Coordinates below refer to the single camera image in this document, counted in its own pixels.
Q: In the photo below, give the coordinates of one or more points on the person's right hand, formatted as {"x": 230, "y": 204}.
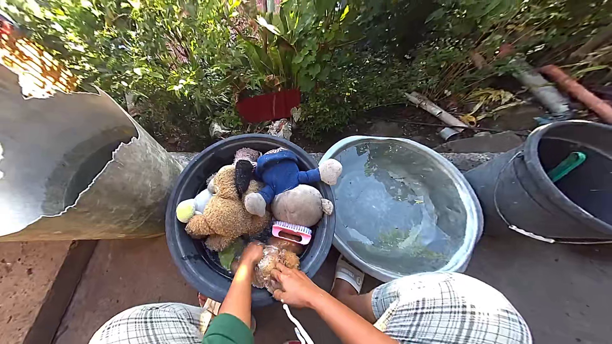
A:
{"x": 299, "y": 288}

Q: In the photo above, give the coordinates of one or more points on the white and yellow-green stuffed toy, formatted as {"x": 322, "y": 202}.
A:
{"x": 186, "y": 210}

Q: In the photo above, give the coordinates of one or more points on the orange slatted basket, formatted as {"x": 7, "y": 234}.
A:
{"x": 36, "y": 62}

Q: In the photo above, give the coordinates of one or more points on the person's left hand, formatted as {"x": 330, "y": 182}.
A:
{"x": 252, "y": 254}

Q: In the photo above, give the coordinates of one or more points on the pink scrub brush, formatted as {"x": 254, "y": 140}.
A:
{"x": 291, "y": 230}

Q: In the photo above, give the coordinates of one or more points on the green cloth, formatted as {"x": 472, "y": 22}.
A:
{"x": 231, "y": 257}

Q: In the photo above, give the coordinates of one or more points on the person's left fingers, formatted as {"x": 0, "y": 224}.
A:
{"x": 256, "y": 247}

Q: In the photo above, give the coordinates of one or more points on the grey stuffed toy, blue shirt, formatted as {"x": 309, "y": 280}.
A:
{"x": 285, "y": 178}

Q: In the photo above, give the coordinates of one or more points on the dark grey bucket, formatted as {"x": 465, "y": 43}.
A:
{"x": 514, "y": 191}

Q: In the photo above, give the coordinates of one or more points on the green bushes and plants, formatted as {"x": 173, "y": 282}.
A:
{"x": 191, "y": 71}

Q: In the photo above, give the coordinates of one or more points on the pinkish grey stuffed toy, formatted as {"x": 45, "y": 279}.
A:
{"x": 247, "y": 155}

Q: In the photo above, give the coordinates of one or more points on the orange-brown pipe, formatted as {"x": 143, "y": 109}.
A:
{"x": 576, "y": 92}

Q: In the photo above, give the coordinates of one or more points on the thick grey pipe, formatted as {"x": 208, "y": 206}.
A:
{"x": 541, "y": 88}

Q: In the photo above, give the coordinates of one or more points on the tan stuffed dog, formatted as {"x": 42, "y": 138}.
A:
{"x": 231, "y": 211}

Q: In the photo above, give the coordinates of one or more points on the person's right fingers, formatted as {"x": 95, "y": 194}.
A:
{"x": 280, "y": 274}

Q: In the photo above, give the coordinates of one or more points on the light blue tub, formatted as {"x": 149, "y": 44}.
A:
{"x": 392, "y": 205}

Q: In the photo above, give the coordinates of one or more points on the wet light brown stuffed toy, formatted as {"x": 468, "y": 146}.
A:
{"x": 267, "y": 268}

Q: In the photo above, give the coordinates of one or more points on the white plastic pipe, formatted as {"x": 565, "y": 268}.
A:
{"x": 436, "y": 111}

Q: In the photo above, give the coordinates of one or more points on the person's right forearm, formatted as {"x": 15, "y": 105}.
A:
{"x": 348, "y": 321}

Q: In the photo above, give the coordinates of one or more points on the person's legs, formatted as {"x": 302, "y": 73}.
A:
{"x": 444, "y": 310}

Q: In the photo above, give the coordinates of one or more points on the person's left forearm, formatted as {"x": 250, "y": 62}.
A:
{"x": 236, "y": 300}

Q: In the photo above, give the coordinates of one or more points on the large broken-edged drum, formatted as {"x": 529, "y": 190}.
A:
{"x": 129, "y": 191}

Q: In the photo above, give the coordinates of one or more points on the round black tub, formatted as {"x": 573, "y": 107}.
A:
{"x": 180, "y": 253}

